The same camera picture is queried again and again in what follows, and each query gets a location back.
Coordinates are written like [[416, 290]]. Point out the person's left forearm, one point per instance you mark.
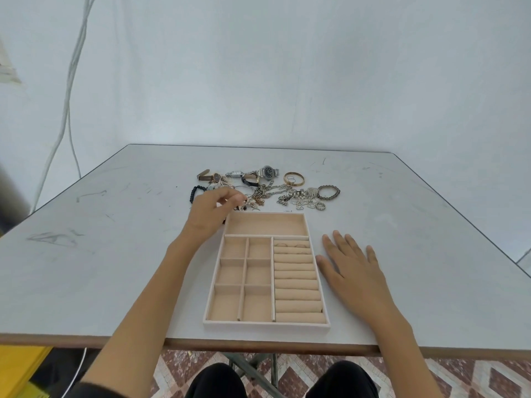
[[137, 323]]

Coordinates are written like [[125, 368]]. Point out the person's right thumb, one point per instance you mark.
[[328, 270]]

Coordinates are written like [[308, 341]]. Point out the yellow plastic crate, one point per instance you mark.
[[18, 370]]

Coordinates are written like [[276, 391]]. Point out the person's black trousers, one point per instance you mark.
[[220, 385]]

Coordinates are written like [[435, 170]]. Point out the gold bangle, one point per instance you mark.
[[286, 178]]

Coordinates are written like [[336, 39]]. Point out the silver rectangular wristwatch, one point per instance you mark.
[[235, 174]]

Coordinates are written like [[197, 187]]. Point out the silver round metal wristwatch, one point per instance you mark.
[[267, 172]]

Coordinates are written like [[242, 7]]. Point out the person's right forearm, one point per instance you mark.
[[404, 356]]

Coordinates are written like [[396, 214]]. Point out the person's left hand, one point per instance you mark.
[[205, 215]]

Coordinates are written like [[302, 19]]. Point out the person's black sleeve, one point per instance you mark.
[[103, 391]]

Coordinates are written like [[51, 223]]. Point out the person's right little finger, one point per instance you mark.
[[372, 256]]

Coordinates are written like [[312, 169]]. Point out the person's left thumb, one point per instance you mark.
[[233, 201]]

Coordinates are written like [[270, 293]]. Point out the person's right hand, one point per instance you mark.
[[356, 281]]

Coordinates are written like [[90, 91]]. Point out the person's right middle finger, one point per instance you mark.
[[342, 246]]

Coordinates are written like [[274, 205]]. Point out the cluster of silver rings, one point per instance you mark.
[[320, 206]]

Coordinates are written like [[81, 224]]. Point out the silver shell brooch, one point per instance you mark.
[[313, 192]]

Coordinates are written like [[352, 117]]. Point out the beige velvet jewelry tray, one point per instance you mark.
[[257, 281]]

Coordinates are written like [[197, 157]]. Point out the grey metal table frame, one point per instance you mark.
[[271, 368]]

